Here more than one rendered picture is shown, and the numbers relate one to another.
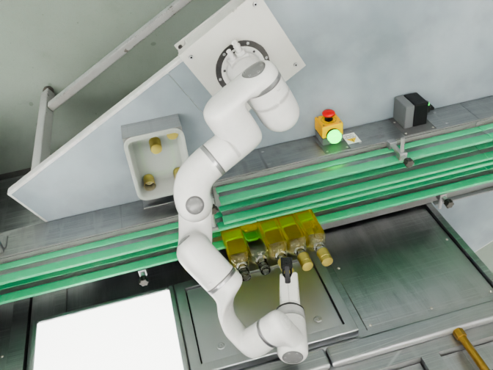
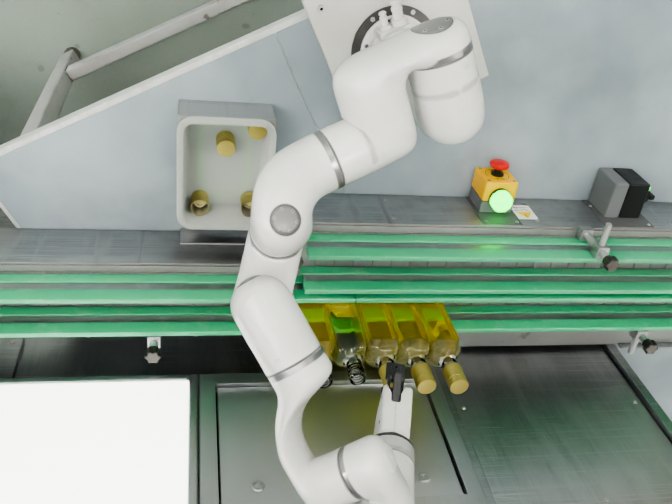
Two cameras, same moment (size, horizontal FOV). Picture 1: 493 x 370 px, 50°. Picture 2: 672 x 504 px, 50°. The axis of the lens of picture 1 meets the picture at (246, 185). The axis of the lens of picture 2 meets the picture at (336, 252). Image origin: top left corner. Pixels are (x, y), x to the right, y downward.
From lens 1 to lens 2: 0.32 m
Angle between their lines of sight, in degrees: 6
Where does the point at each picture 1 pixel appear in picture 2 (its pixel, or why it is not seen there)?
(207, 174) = (316, 176)
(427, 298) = (600, 483)
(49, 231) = (19, 242)
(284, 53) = not seen: hidden behind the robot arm
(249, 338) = (319, 473)
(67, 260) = (36, 290)
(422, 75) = (646, 145)
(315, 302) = (422, 449)
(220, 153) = (346, 147)
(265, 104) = (437, 86)
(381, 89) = (582, 149)
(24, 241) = not seen: outside the picture
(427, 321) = not seen: outside the picture
